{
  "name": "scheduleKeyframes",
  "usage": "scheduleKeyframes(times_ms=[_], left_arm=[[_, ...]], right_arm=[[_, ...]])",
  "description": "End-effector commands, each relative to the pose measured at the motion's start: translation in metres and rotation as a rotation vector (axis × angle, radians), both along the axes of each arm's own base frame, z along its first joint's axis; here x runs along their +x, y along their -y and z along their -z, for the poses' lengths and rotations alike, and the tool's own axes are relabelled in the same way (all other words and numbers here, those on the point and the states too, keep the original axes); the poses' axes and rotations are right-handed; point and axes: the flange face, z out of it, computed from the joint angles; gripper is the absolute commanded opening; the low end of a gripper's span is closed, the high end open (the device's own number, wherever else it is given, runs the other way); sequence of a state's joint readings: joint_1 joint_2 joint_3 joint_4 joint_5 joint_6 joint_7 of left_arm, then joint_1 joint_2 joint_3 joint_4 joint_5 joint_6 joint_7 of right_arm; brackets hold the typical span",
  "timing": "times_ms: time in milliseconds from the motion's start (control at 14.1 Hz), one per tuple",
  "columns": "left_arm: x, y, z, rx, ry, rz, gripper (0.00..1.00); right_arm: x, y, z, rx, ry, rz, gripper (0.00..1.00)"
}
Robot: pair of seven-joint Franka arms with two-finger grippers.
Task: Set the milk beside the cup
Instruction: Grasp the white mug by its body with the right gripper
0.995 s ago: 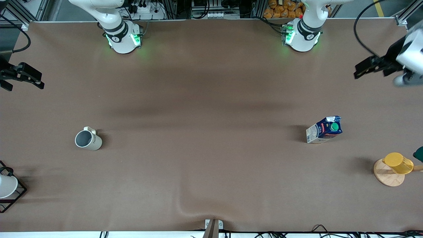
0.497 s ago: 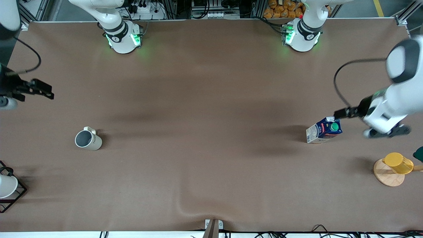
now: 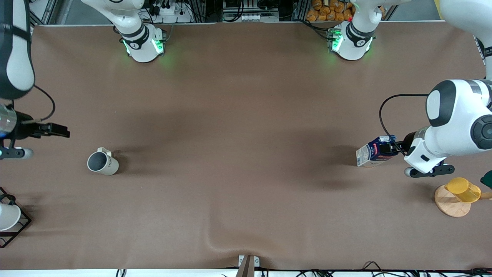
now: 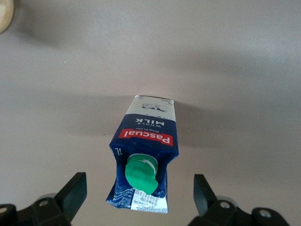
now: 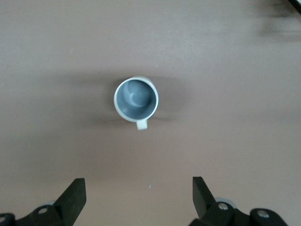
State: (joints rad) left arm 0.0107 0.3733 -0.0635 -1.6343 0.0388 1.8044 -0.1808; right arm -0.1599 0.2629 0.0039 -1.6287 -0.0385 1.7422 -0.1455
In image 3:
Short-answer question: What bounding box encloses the blue white milk carton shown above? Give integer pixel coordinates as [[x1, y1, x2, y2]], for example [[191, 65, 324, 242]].
[[356, 135, 399, 168]]

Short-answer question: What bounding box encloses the beige ceramic mug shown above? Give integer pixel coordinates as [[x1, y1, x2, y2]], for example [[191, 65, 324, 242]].
[[87, 147, 120, 176]]

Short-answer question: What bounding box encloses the yellow cup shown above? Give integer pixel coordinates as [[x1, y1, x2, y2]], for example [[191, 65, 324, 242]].
[[445, 177, 482, 203]]

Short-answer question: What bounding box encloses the round wooden cup stand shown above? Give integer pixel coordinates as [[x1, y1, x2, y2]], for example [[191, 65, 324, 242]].
[[434, 184, 492, 218]]

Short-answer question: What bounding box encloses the white cup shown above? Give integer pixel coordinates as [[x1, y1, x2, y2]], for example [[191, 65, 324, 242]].
[[0, 203, 22, 232]]

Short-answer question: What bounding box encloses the orange bread pack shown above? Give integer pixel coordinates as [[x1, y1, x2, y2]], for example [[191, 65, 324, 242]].
[[306, 0, 355, 22]]

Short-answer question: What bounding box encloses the brown table cover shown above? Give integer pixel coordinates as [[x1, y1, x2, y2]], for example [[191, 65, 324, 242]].
[[0, 21, 492, 271]]

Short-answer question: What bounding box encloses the white power strip with plugs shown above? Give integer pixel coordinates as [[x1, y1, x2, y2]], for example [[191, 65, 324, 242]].
[[148, 0, 194, 23]]

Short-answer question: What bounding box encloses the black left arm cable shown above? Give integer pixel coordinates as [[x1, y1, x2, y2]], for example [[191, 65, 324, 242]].
[[379, 93, 429, 155]]

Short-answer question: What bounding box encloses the black wire rack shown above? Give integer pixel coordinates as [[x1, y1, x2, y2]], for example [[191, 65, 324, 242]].
[[0, 187, 32, 249]]

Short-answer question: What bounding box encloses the black floor cable bundle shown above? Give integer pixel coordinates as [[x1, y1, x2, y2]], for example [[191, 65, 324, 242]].
[[296, 261, 492, 277]]

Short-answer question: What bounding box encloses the metal table edge bracket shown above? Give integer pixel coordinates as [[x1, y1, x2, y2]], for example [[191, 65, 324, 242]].
[[238, 255, 260, 277]]

